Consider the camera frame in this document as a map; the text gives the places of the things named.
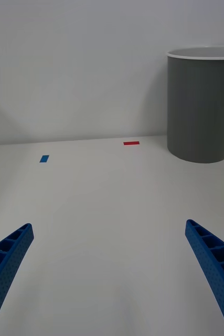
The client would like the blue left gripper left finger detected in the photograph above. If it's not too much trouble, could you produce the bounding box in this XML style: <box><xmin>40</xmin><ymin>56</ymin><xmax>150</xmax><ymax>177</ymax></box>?
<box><xmin>0</xmin><ymin>223</ymin><xmax>35</xmax><ymax>335</ymax></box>

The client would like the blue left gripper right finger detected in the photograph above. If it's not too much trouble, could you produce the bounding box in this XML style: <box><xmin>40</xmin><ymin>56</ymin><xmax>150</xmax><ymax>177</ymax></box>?
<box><xmin>185</xmin><ymin>219</ymin><xmax>224</xmax><ymax>336</ymax></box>

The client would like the grey plastic waste bin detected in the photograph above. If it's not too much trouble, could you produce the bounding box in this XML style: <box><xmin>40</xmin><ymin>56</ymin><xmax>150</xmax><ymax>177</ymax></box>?
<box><xmin>166</xmin><ymin>46</ymin><xmax>224</xmax><ymax>164</ymax></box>

